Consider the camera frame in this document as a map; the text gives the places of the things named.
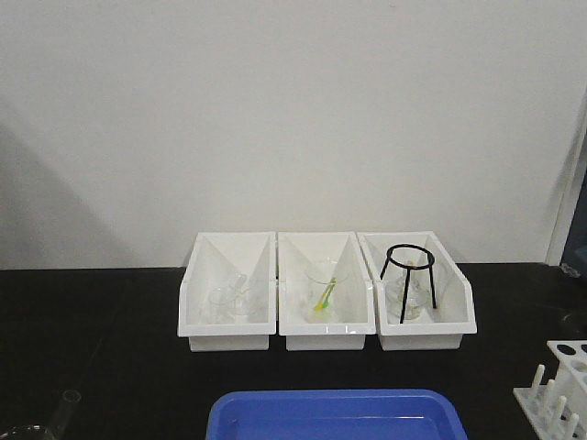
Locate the blue-grey pegboard drying rack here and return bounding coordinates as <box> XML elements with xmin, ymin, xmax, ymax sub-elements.
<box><xmin>560</xmin><ymin>200</ymin><xmax>586</xmax><ymax>279</ymax></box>

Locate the clear glass test tube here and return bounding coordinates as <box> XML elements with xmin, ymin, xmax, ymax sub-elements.
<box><xmin>44</xmin><ymin>389</ymin><xmax>82</xmax><ymax>439</ymax></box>

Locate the white test tube rack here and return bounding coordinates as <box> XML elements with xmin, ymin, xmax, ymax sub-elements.
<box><xmin>513</xmin><ymin>340</ymin><xmax>586</xmax><ymax>440</ymax></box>

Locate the glass beaker in middle bin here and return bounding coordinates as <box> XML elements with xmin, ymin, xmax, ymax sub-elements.
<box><xmin>300</xmin><ymin>258</ymin><xmax>344</xmax><ymax>324</ymax></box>

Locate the black wire tripod stand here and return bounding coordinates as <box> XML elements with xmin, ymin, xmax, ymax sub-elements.
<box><xmin>380</xmin><ymin>243</ymin><xmax>437</xmax><ymax>324</ymax></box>

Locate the middle white storage bin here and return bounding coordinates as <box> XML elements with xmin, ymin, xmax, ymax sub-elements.
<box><xmin>277</xmin><ymin>232</ymin><xmax>376</xmax><ymax>352</ymax></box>

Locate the blue plastic tray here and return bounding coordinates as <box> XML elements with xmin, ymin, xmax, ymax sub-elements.
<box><xmin>205</xmin><ymin>389</ymin><xmax>468</xmax><ymax>439</ymax></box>

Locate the white storage bin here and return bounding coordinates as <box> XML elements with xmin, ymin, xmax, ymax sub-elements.
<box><xmin>277</xmin><ymin>232</ymin><xmax>376</xmax><ymax>352</ymax></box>
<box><xmin>357</xmin><ymin>231</ymin><xmax>477</xmax><ymax>351</ymax></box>
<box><xmin>177</xmin><ymin>232</ymin><xmax>278</xmax><ymax>353</ymax></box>

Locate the right white storage bin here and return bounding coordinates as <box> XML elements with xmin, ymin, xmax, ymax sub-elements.
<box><xmin>357</xmin><ymin>231</ymin><xmax>477</xmax><ymax>351</ymax></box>

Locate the glass beaker on counter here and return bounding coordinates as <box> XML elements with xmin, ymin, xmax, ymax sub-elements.
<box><xmin>0</xmin><ymin>424</ymin><xmax>53</xmax><ymax>440</ymax></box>

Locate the left white storage bin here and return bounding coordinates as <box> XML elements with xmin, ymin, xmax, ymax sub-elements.
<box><xmin>177</xmin><ymin>232</ymin><xmax>278</xmax><ymax>353</ymax></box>

